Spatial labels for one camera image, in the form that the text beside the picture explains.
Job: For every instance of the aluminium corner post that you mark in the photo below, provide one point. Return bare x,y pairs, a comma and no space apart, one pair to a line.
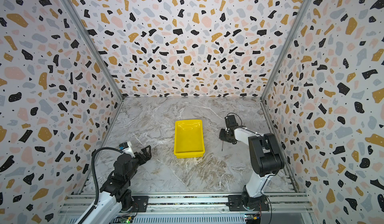
89,43
290,38

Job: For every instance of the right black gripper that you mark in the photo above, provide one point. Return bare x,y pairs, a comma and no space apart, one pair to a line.
223,135

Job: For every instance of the aluminium corner post left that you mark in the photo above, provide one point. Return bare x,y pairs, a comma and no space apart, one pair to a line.
89,43

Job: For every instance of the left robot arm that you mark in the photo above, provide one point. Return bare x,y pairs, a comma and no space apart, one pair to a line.
114,198

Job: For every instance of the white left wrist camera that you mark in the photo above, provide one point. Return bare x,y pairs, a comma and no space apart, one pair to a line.
126,148

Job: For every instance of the yellow plastic bin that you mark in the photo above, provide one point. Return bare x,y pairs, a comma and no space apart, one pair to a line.
189,139

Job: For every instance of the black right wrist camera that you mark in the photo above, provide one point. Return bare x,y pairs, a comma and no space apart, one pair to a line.
231,122

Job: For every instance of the aluminium corner post right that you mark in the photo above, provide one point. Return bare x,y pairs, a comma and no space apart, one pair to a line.
290,38

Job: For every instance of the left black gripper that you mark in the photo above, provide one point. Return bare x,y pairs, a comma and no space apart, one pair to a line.
146,155

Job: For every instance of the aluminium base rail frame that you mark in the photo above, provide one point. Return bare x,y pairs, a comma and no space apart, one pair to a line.
217,208

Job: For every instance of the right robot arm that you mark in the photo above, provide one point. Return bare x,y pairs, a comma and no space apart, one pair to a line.
265,158

